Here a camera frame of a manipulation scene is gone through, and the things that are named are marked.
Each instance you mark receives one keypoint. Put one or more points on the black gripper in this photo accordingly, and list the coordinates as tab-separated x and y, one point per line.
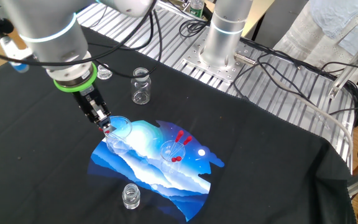
84	99

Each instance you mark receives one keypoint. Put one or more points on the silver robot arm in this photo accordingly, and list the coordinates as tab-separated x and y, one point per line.
51	37

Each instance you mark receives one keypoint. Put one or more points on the tall clear glass beaker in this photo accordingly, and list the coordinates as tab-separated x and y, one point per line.
120	146

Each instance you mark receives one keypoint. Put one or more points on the glass bottle stopper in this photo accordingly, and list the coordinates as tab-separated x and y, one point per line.
104	73

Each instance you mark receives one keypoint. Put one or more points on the wide-mouth glass bottle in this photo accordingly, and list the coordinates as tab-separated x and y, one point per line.
141	90

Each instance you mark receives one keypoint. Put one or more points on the short glass beaker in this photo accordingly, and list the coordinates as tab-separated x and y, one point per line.
166	152

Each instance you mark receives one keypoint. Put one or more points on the small clear glass vial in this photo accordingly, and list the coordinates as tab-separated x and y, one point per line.
131	200

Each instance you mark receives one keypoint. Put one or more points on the black cloth with blue print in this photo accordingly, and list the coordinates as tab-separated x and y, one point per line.
26	155

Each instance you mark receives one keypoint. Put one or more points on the white lace fabric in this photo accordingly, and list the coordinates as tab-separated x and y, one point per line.
306	37

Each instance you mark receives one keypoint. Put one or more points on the light blue fabric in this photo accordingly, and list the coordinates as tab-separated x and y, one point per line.
337	18

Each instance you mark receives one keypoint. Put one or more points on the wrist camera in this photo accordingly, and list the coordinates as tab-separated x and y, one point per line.
20	67

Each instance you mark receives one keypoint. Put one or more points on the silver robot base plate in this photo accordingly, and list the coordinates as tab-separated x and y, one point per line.
197	59

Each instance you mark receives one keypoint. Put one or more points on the silver camera bracket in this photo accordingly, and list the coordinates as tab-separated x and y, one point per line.
12	49

